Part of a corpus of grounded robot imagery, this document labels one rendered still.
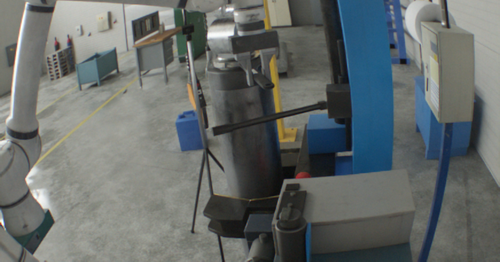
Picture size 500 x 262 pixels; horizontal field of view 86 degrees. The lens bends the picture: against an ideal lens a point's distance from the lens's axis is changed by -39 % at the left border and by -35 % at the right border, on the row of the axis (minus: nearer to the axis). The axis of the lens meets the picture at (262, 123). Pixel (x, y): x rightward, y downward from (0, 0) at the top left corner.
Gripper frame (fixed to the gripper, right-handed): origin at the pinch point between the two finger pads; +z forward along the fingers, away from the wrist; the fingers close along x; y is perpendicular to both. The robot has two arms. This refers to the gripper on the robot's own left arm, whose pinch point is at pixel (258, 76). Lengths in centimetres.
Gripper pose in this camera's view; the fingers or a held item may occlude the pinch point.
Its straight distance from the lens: 114.2
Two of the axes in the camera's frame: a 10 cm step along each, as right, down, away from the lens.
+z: 1.2, 9.2, 3.8
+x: 9.6, -2.1, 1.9
